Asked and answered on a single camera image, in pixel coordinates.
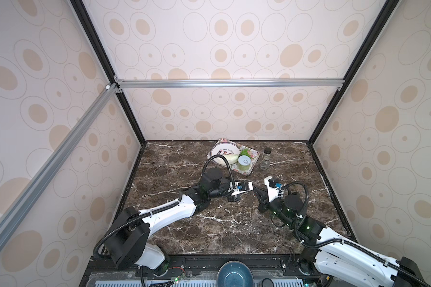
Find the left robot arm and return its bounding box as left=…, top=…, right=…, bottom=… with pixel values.
left=93, top=165, right=253, bottom=276

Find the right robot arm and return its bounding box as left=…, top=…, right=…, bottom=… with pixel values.
left=253, top=177, right=428, bottom=287

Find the pale cabbage piece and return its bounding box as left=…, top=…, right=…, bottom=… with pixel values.
left=213, top=154, right=239, bottom=165

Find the green tin can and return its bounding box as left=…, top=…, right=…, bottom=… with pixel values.
left=237, top=155, right=251, bottom=172

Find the floral rectangular tray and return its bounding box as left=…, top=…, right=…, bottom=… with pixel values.
left=207, top=138, right=261, bottom=176

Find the white plate with rim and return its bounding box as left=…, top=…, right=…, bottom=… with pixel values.
left=209, top=142, right=241, bottom=157

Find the green leaf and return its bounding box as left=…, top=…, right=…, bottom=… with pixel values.
left=239, top=148, right=252, bottom=158

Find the herb jar black lid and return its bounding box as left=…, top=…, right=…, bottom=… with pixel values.
left=262, top=147, right=272, bottom=166

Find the blue bowl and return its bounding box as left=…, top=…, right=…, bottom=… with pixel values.
left=216, top=261, right=255, bottom=287

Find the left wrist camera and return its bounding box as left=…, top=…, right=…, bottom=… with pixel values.
left=231, top=181, right=253, bottom=196

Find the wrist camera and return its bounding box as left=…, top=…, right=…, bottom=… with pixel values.
left=231, top=181, right=253, bottom=196
left=264, top=176, right=283, bottom=202

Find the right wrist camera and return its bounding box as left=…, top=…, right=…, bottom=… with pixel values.
left=264, top=176, right=283, bottom=202

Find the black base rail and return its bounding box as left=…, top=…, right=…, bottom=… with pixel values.
left=78, top=254, right=392, bottom=287

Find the horizontal aluminium rail back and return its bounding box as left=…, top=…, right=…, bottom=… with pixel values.
left=117, top=78, right=345, bottom=89

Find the diagonal aluminium rail left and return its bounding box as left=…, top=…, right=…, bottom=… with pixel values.
left=0, top=83, right=119, bottom=252

